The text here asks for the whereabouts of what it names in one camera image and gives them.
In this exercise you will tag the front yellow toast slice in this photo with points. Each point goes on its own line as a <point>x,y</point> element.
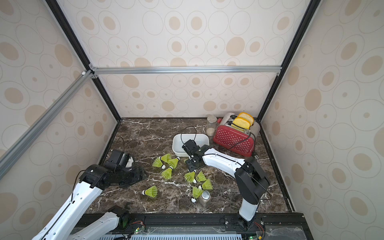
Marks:
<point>242,123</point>

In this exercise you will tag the green shuttlecock top group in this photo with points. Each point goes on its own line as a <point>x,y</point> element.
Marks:
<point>165,158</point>

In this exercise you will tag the green shuttlecock right low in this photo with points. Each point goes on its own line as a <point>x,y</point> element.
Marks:
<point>207,185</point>

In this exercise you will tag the back yellow toast slice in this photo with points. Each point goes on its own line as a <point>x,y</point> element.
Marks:
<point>247,117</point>

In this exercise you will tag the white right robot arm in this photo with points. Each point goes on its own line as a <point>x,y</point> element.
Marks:
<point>251,179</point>

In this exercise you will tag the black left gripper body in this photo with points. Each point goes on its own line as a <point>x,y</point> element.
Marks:
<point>123,168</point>

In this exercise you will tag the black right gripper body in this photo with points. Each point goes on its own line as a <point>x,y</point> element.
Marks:
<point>193,162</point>

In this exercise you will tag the green shuttlecock lone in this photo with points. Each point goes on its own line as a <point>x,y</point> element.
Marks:
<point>151,192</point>

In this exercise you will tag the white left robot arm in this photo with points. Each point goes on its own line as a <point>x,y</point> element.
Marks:
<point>119,170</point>

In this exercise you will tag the yellow toast slice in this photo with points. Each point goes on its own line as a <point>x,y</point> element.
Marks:
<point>247,117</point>
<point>242,123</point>

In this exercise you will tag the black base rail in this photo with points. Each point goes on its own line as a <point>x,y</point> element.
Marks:
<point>286,226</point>

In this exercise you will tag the white storage box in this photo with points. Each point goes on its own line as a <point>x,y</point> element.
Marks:
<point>180,139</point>

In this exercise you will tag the clear jar with powder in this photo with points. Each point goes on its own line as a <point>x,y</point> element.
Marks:
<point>211,125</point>

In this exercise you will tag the silver horizontal aluminium rail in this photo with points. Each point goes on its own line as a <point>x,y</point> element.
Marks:
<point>186,70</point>

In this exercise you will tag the metal lidded shaker jar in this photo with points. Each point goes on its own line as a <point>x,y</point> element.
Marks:
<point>205,198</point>

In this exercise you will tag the silver left aluminium rail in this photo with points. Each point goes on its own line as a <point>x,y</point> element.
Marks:
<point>13,154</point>

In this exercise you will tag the green shuttlecock group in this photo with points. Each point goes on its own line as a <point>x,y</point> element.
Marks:
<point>167,174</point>
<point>173,162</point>
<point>165,158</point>
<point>158,164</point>

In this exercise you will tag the red dotted toaster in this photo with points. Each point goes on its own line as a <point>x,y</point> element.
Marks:
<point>237,140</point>

